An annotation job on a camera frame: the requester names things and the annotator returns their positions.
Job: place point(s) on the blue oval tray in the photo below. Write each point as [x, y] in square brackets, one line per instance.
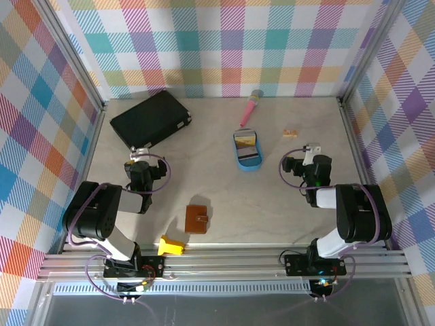
[249, 165]

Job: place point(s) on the brown leather card holder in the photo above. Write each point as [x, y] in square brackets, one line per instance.
[194, 220]

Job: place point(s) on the gold credit card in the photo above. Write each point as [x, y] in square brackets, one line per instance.
[245, 140]

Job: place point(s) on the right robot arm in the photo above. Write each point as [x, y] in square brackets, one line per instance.
[360, 217]

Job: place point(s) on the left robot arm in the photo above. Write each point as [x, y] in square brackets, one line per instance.
[91, 210]

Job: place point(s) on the magnetic stripe credit card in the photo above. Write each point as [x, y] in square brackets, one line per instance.
[248, 153]

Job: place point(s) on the credit card stack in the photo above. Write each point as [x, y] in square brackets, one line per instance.
[246, 130]

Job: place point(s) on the small tan block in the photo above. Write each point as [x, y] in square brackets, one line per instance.
[290, 133]

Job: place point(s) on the black hard case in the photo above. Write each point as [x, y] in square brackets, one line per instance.
[149, 119]

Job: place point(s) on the yellow plastic finger part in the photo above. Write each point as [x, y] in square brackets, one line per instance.
[170, 247]

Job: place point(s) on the pink toy microphone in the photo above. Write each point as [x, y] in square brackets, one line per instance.
[249, 108]

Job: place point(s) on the small controller board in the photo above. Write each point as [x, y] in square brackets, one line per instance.
[323, 287]
[130, 288]

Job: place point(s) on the grey metal panel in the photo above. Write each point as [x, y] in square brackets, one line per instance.
[221, 310]

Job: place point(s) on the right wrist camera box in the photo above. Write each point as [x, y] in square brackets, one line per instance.
[311, 153]

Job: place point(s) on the aluminium side rail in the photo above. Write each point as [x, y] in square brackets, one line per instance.
[88, 159]
[358, 153]

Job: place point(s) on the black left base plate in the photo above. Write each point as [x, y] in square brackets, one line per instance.
[154, 268]

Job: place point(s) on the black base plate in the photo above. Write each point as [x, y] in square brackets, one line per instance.
[154, 268]
[295, 266]

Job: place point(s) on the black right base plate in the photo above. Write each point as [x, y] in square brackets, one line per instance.
[295, 266]

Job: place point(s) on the aluminium frame rail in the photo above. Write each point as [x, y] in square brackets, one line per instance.
[221, 263]

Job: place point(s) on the aluminium frame post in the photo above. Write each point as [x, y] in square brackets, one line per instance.
[73, 51]
[368, 51]

